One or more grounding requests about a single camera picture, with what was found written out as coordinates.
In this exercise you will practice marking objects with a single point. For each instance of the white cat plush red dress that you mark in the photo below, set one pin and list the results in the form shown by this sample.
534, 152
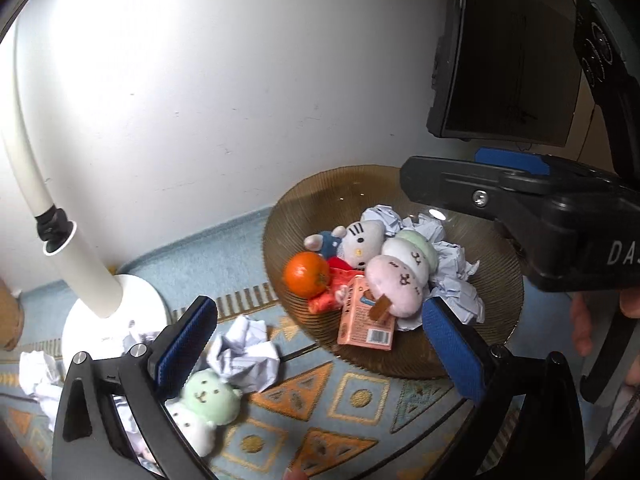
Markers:
360, 247

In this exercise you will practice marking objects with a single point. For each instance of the person's left hand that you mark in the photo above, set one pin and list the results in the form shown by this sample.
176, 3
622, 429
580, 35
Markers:
295, 475

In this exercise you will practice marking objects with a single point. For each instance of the large pink white green plush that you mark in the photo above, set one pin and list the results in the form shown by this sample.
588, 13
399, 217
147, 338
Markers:
395, 280

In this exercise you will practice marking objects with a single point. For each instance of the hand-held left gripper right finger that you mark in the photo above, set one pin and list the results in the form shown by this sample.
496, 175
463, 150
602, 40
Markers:
450, 345

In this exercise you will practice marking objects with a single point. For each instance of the person's right hand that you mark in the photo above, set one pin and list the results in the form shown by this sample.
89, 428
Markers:
581, 322

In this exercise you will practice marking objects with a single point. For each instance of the white desk lamp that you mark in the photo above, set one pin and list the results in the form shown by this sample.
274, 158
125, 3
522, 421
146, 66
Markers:
90, 280

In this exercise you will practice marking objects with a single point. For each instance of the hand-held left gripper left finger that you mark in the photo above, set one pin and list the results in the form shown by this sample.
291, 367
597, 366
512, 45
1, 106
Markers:
190, 345

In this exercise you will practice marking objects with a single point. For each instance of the small white green plush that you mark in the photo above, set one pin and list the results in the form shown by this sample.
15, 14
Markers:
207, 397

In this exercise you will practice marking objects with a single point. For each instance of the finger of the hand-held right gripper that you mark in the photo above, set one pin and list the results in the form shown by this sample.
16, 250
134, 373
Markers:
515, 160
440, 185

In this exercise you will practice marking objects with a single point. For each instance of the blue patterned woven mat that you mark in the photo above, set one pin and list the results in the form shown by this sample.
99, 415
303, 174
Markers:
350, 400

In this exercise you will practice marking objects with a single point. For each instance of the amber ribbed glass bowl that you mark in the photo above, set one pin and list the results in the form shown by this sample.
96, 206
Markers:
300, 210

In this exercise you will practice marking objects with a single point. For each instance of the orange juice carton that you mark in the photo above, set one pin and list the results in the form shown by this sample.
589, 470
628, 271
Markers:
360, 330

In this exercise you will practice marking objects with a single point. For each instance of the black monitor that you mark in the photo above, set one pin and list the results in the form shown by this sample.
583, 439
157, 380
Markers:
500, 60

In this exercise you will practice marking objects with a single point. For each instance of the orange mandarin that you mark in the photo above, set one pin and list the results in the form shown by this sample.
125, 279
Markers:
305, 272

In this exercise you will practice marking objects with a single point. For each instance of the blue bunny plush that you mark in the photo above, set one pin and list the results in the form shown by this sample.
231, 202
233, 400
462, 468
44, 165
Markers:
327, 244

